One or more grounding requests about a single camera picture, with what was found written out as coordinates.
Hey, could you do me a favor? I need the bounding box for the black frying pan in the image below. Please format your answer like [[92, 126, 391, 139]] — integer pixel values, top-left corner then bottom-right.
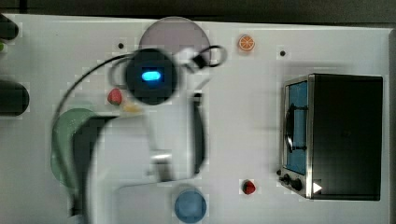
[[0, 80, 30, 117]]

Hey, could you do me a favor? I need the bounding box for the red strawberry toy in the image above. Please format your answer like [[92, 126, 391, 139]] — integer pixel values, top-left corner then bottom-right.
[[107, 89, 122, 105]]

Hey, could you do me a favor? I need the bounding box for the black toaster oven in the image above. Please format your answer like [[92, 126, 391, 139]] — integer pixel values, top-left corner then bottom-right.
[[276, 74, 384, 201]]

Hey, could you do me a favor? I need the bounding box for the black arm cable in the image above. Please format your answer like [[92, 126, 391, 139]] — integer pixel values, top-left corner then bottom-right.
[[50, 45, 228, 188]]

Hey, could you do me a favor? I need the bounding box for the grey round plate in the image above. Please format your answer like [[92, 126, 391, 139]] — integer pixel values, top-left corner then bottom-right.
[[138, 17, 210, 63]]

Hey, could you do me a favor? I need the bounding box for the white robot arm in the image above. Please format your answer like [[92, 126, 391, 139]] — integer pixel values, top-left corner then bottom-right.
[[74, 48, 213, 224]]

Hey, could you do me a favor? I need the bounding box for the peeled banana toy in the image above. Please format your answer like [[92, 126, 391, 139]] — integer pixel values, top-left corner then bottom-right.
[[122, 104, 142, 113]]

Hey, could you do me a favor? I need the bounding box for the blue bowl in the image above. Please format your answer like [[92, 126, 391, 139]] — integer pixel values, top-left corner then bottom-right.
[[174, 189, 207, 224]]

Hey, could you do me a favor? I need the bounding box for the red strawberry near oven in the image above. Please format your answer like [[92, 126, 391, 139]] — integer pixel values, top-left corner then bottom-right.
[[242, 180, 256, 195]]

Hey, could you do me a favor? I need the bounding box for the orange slice toy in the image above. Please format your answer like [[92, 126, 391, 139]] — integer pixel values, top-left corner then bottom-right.
[[237, 35, 255, 51]]

